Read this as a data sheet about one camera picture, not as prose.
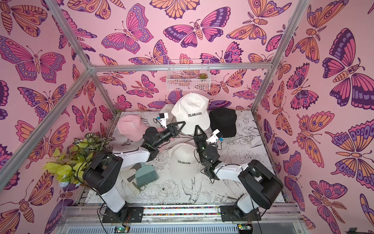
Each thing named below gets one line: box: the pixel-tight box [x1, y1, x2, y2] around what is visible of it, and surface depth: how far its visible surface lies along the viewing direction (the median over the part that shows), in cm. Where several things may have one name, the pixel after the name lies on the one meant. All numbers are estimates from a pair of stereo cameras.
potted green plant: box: [43, 132, 115, 188], surface depth 71 cm
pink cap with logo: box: [117, 114, 149, 142], surface depth 105 cm
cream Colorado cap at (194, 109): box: [170, 92, 211, 135], surface depth 79 cm
